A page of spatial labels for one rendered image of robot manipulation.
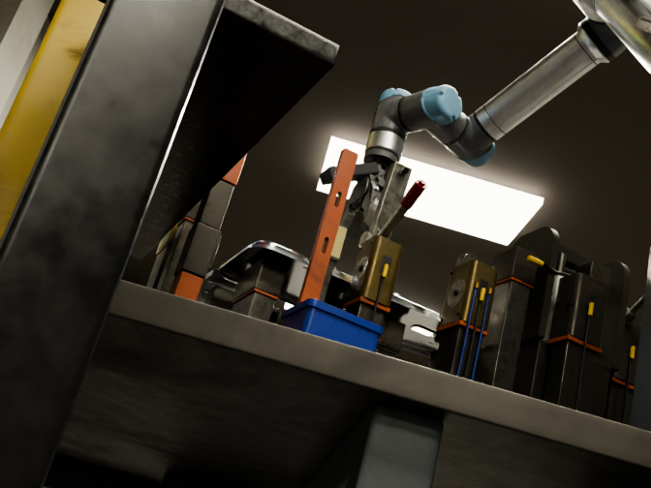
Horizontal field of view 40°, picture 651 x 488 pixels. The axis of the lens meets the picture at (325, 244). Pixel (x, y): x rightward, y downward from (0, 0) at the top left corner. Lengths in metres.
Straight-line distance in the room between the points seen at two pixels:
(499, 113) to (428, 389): 0.97
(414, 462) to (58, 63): 1.44
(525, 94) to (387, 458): 1.02
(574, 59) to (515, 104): 0.14
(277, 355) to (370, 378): 0.10
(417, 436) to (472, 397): 0.07
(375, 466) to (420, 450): 0.05
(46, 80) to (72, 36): 0.13
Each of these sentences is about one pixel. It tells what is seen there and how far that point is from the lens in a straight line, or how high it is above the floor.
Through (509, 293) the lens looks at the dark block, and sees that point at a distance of 1.58.
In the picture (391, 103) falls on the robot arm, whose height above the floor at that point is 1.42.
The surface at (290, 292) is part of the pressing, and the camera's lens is 1.74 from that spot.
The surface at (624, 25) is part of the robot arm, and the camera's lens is 1.57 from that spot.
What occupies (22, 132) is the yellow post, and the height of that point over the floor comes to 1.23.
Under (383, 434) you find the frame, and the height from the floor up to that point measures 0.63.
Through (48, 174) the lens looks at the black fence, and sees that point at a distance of 0.23.
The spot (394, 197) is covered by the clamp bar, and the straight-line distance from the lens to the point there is 1.60.
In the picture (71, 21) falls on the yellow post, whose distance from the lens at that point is 2.20.
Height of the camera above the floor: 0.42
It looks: 23 degrees up
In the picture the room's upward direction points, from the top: 16 degrees clockwise
